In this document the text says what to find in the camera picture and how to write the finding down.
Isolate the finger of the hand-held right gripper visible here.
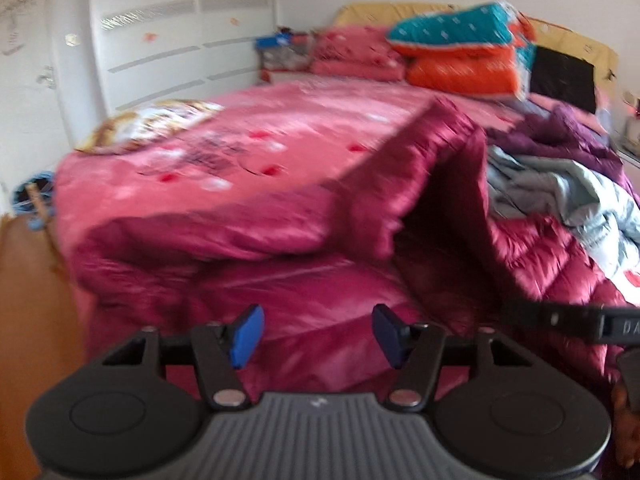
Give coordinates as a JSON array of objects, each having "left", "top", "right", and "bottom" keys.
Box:
[{"left": 500, "top": 299, "right": 640, "bottom": 348}]

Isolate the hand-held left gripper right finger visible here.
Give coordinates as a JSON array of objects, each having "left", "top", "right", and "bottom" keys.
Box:
[{"left": 371, "top": 304, "right": 533, "bottom": 408}]

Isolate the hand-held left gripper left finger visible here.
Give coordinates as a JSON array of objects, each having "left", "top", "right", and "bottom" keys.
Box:
[{"left": 102, "top": 304, "right": 265, "bottom": 408}]

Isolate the maroon down jacket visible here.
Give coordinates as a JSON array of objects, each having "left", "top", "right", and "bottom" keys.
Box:
[{"left": 75, "top": 97, "right": 640, "bottom": 411}]

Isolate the light grey jacket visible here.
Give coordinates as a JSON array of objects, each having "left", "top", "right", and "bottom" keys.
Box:
[{"left": 485, "top": 145, "right": 640, "bottom": 278}]

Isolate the white bedside object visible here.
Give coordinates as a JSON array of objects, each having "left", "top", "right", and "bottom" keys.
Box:
[{"left": 619, "top": 87, "right": 640, "bottom": 163}]

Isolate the pink printed blanket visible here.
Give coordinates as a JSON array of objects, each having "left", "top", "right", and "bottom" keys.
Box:
[{"left": 52, "top": 80, "right": 551, "bottom": 271}]

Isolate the floral cushion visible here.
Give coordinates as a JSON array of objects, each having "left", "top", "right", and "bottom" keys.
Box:
[{"left": 75, "top": 100, "right": 223, "bottom": 155}]

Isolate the black cloth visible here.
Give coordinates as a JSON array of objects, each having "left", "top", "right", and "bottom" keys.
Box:
[{"left": 529, "top": 45, "right": 598, "bottom": 113}]

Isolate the wooden rack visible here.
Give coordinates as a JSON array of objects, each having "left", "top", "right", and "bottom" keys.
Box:
[{"left": 27, "top": 184, "right": 55, "bottom": 261}]

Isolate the blue basket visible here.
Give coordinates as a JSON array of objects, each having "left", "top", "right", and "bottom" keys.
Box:
[{"left": 12, "top": 171, "right": 56, "bottom": 231}]

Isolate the teal and orange folded quilt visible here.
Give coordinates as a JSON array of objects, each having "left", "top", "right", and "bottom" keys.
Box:
[{"left": 387, "top": 2, "right": 538, "bottom": 101}]

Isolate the stack of storage boxes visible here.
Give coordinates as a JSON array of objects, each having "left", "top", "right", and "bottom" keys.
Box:
[{"left": 255, "top": 30, "right": 316, "bottom": 86}]

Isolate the pink printed pillow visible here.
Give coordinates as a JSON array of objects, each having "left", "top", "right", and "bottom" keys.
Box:
[{"left": 310, "top": 25, "right": 408, "bottom": 81}]

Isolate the white door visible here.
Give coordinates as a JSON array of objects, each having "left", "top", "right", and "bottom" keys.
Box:
[{"left": 0, "top": 0, "right": 76, "bottom": 216}]

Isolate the white wardrobe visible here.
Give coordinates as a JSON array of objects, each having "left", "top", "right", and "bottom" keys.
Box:
[{"left": 87, "top": 0, "right": 278, "bottom": 121}]

